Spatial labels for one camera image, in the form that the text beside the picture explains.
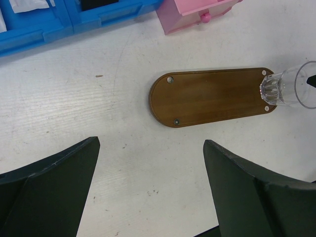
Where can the pink wooden drawer box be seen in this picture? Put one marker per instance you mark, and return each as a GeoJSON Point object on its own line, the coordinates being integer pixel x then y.
{"type": "Point", "coordinates": [175, 15]}

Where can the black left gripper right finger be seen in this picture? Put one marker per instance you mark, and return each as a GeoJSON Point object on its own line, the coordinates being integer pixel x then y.
{"type": "Point", "coordinates": [252, 201]}

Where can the blue plastic bin left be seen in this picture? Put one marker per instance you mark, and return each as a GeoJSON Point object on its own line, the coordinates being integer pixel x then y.
{"type": "Point", "coordinates": [34, 28]}

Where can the brown wooden tray holder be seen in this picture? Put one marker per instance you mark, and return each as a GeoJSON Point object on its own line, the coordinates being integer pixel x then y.
{"type": "Point", "coordinates": [181, 99]}

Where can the blue plastic bin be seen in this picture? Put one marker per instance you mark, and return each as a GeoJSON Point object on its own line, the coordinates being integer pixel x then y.
{"type": "Point", "coordinates": [34, 28]}
{"type": "Point", "coordinates": [102, 16]}

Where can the blue plastic bin middle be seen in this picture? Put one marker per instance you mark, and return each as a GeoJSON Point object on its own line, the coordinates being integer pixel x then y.
{"type": "Point", "coordinates": [102, 16]}

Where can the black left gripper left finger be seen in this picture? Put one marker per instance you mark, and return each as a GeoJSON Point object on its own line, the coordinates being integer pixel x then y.
{"type": "Point", "coordinates": [46, 198]}

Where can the clear plastic cup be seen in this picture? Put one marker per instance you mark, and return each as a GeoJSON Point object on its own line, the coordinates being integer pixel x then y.
{"type": "Point", "coordinates": [294, 87]}

